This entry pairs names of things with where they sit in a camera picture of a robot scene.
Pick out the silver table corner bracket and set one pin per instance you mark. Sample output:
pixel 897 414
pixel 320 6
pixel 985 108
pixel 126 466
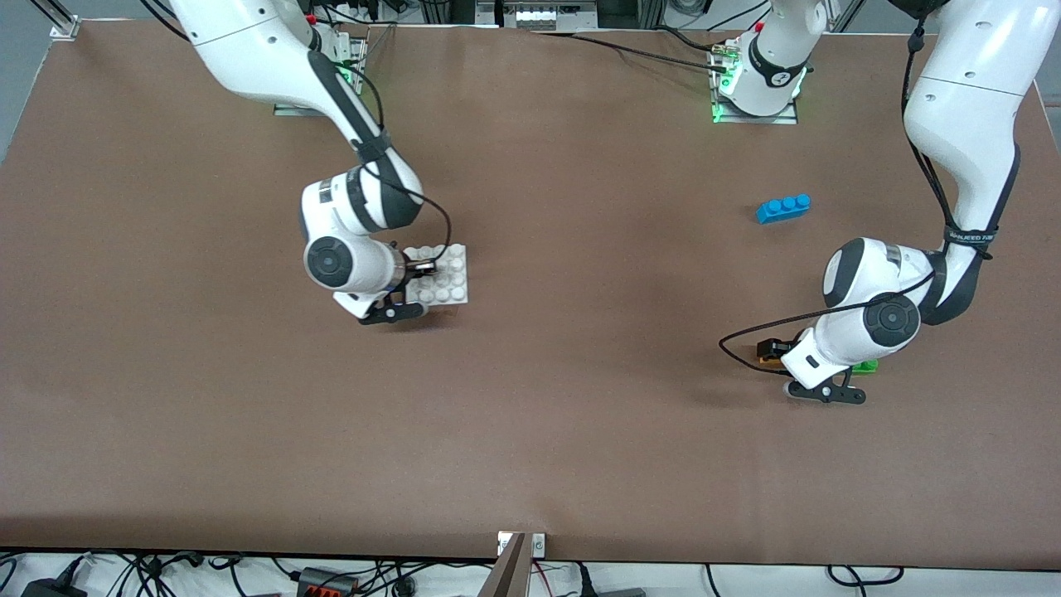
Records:
pixel 65 29

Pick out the black adapter with orange clips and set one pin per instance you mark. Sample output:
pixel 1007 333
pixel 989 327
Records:
pixel 327 582

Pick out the black power adapter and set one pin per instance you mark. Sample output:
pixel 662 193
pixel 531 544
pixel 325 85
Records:
pixel 50 590

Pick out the silver table edge bracket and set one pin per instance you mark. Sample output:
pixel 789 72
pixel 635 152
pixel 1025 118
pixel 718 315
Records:
pixel 537 545

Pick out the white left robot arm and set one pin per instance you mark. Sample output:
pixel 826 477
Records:
pixel 961 108

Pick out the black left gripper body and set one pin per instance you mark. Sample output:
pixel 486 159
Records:
pixel 780 347

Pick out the brown wooden post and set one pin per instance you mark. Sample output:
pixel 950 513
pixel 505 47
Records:
pixel 510 576

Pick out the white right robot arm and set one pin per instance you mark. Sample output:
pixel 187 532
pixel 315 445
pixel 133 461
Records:
pixel 249 50

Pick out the white power strip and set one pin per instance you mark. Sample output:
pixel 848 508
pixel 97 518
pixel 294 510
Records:
pixel 539 16

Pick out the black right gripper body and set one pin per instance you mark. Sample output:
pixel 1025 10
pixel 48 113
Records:
pixel 412 269

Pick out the blue three-stud block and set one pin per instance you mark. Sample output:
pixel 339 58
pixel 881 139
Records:
pixel 783 209

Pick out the green two-stud block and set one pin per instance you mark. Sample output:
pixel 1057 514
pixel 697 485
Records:
pixel 867 366

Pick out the white studded base plate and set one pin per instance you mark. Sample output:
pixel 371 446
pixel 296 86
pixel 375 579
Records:
pixel 452 282

